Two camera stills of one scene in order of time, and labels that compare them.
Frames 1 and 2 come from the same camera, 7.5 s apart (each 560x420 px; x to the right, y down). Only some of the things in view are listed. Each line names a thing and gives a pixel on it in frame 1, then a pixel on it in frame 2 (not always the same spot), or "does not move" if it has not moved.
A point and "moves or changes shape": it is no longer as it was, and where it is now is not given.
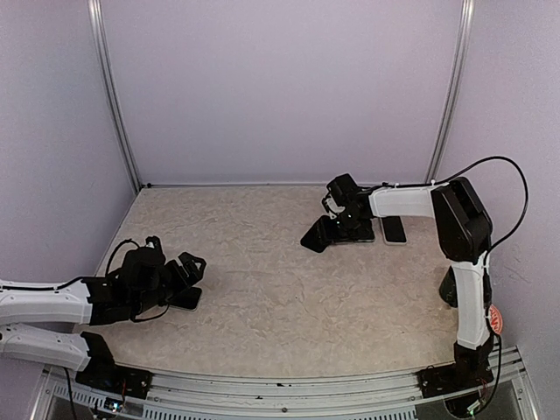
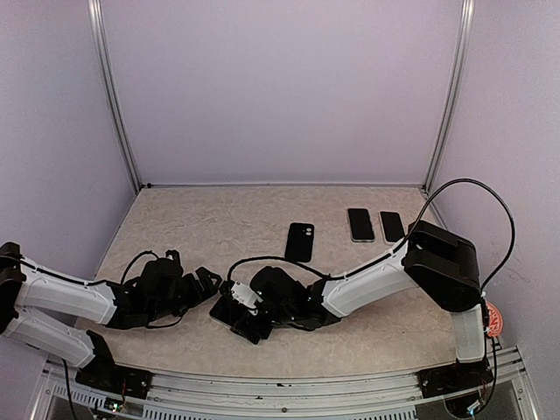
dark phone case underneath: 321,234 → 299,246
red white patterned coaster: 496,320 does not move
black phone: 394,228 does not move
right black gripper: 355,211 → 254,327
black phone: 186,299 moves or changes shape
